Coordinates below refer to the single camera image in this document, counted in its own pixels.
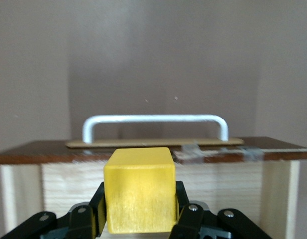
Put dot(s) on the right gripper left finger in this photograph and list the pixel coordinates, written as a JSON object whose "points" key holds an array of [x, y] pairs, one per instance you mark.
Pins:
{"points": [[81, 221]]}

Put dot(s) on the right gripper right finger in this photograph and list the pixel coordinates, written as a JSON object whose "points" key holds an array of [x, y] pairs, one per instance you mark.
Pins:
{"points": [[191, 221]]}

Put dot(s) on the light wood drawer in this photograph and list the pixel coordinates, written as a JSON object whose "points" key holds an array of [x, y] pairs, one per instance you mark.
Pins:
{"points": [[218, 189]]}

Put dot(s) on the yellow wooden block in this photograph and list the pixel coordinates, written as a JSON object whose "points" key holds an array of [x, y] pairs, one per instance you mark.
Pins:
{"points": [[141, 194]]}

